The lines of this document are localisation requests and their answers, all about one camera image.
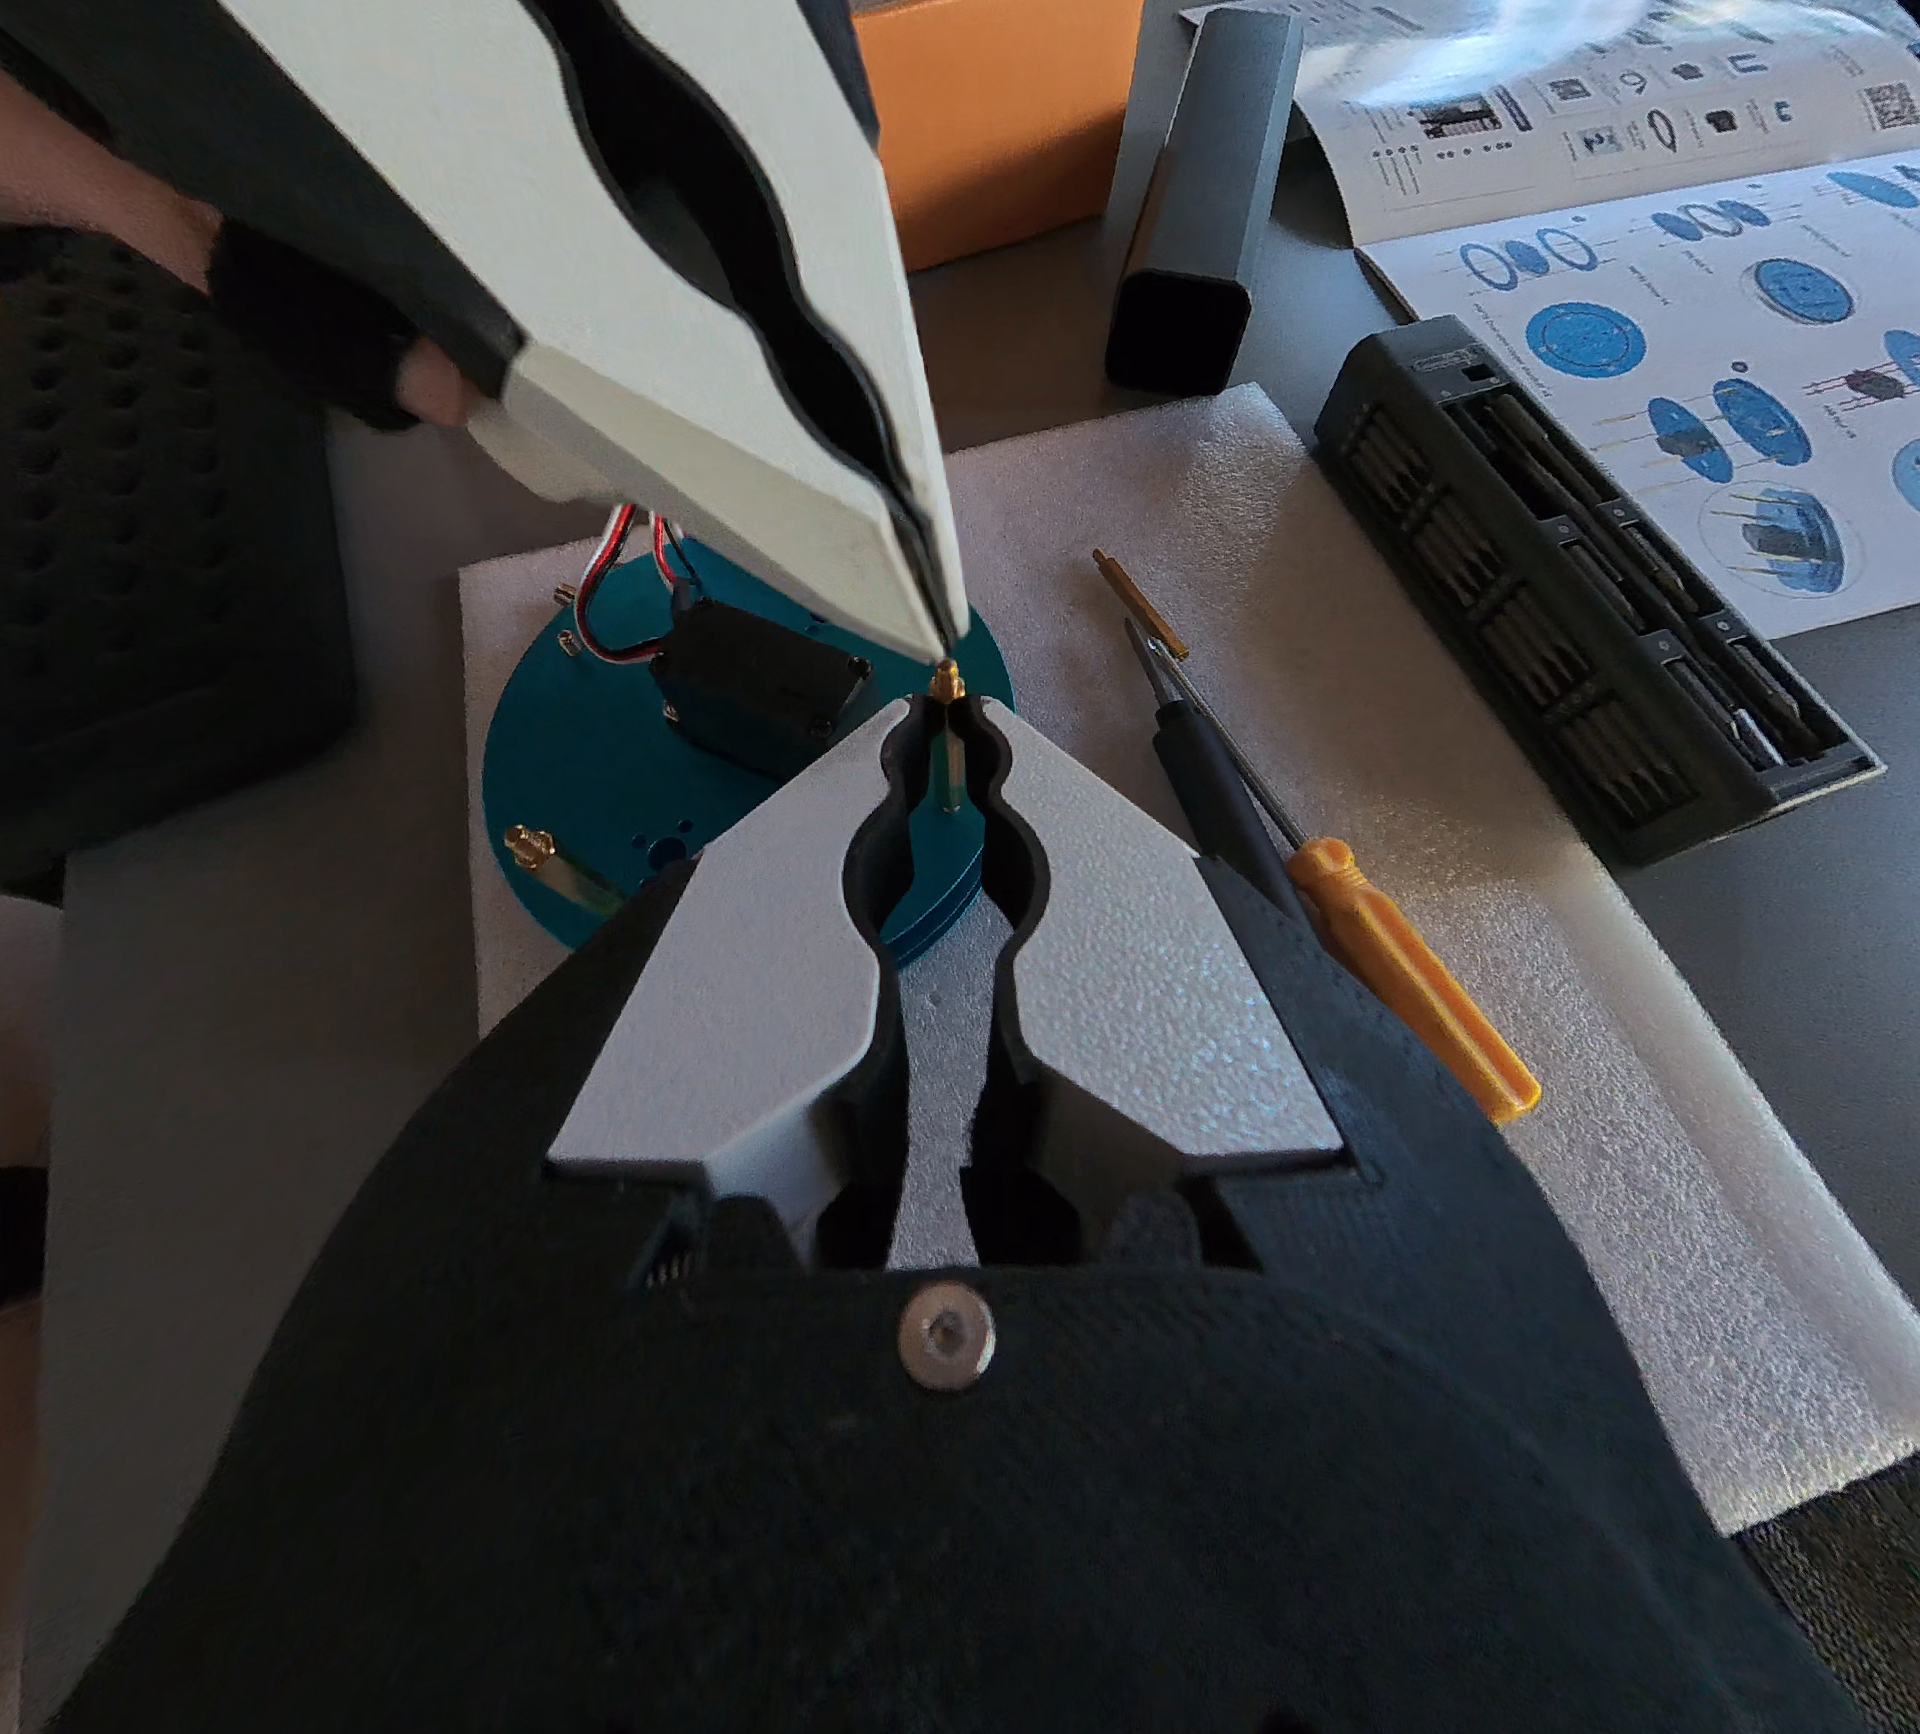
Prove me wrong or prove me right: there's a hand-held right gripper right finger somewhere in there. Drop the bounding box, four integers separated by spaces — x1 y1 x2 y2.
959 693 1347 1264

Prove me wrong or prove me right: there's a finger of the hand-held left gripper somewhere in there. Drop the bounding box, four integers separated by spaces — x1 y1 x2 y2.
559 0 974 638
124 0 964 665

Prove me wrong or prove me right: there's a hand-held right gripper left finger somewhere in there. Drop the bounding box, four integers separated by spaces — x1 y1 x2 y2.
544 695 920 1264

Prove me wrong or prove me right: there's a brass hex standoff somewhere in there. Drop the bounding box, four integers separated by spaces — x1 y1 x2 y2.
927 658 972 818
1093 548 1189 660
502 821 624 918

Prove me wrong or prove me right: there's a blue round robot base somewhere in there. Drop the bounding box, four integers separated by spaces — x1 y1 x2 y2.
479 532 1022 970

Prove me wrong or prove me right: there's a person's left hand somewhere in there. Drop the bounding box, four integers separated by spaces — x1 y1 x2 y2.
0 69 477 431

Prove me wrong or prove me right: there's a black precision screwdriver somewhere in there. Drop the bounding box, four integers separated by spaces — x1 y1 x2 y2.
1124 615 1306 918

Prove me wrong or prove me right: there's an orange cardboard box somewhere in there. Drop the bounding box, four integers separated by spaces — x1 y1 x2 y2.
832 0 1351 273

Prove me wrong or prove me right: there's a black servo motor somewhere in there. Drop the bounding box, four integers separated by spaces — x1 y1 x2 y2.
648 597 875 782

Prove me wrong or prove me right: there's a white foam sheet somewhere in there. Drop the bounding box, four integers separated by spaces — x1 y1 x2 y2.
457 385 1920 1541

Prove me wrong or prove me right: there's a dark rectangular case sleeve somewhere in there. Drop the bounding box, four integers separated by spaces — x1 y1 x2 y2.
1106 6 1305 398

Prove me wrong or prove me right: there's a black office chair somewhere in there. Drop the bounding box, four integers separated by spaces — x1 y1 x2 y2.
0 227 362 896

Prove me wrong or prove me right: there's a black screwdriver bit case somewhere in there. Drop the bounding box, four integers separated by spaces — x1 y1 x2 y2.
1312 316 1888 866

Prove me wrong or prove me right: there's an instruction manual with blue pictures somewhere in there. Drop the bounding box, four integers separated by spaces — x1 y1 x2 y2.
1176 0 1920 641

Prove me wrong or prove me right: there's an orange handled screwdriver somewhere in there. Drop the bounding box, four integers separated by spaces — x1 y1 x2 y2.
1152 658 1544 1124

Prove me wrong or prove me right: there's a red white servo cable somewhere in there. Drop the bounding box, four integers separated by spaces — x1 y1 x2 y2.
561 502 706 675

